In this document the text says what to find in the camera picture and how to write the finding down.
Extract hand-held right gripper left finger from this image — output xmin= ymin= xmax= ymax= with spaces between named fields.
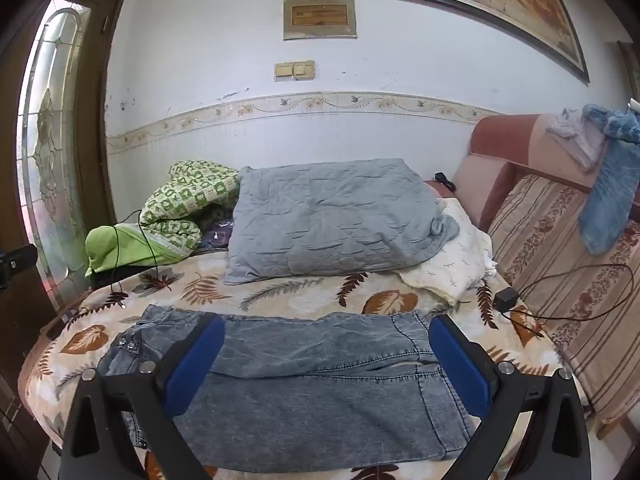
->
xmin=59 ymin=314 xmax=227 ymax=480

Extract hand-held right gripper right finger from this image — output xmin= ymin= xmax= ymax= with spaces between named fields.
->
xmin=429 ymin=314 xmax=593 ymax=480

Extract grey denim pants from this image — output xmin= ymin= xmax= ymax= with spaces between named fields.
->
xmin=97 ymin=305 xmax=476 ymax=463

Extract black charger adapter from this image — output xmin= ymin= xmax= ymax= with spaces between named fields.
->
xmin=494 ymin=287 xmax=521 ymax=311

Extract plain green cloth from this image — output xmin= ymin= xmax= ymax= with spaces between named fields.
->
xmin=84 ymin=224 xmax=186 ymax=278

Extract cream printed cloth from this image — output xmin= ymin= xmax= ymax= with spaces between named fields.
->
xmin=395 ymin=199 xmax=498 ymax=306

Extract leaf print blanket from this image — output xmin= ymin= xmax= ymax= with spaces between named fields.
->
xmin=17 ymin=255 xmax=596 ymax=480

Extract wooden door with patterned glass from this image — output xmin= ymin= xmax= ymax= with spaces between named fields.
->
xmin=0 ymin=0 xmax=138 ymax=480

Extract striped floral cushion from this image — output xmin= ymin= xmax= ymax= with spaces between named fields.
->
xmin=487 ymin=174 xmax=640 ymax=441

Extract green patterned quilt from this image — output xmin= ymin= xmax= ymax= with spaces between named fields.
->
xmin=139 ymin=160 xmax=241 ymax=262

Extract grey quilted pillow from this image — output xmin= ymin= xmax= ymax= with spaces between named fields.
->
xmin=223 ymin=158 xmax=461 ymax=286

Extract pink sofa backrest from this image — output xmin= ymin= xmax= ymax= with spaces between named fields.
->
xmin=452 ymin=114 xmax=640 ymax=233

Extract blue denim garment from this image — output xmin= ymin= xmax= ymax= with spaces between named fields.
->
xmin=579 ymin=104 xmax=640 ymax=256

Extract lavender cloth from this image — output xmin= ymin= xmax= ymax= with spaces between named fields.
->
xmin=545 ymin=109 xmax=608 ymax=171

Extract thin black cable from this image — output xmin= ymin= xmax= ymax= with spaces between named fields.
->
xmin=106 ymin=208 xmax=162 ymax=295

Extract black charger cable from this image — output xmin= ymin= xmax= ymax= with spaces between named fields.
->
xmin=500 ymin=262 xmax=636 ymax=342

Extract beige light switch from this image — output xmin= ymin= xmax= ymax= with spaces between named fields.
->
xmin=274 ymin=60 xmax=317 ymax=82

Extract framed wall plaque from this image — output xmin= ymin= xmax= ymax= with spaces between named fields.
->
xmin=283 ymin=0 xmax=358 ymax=41

